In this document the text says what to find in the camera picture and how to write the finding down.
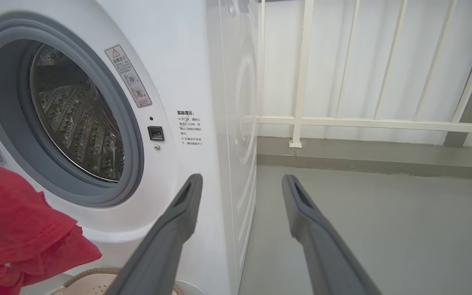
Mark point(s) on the white front-load washing machine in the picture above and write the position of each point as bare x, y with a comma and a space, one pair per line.
187, 61

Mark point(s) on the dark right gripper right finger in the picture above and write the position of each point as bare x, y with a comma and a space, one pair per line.
326, 254

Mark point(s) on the cream basket with brown rim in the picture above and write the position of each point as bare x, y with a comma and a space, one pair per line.
92, 284

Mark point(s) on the white metal railing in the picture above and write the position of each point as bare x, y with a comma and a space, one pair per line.
301, 82

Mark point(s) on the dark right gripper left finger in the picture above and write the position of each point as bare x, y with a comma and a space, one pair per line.
158, 254

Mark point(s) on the grey warning label sticker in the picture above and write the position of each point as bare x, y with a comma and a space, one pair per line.
128, 76

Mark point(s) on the red garment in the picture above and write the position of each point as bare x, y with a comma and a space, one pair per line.
19, 221

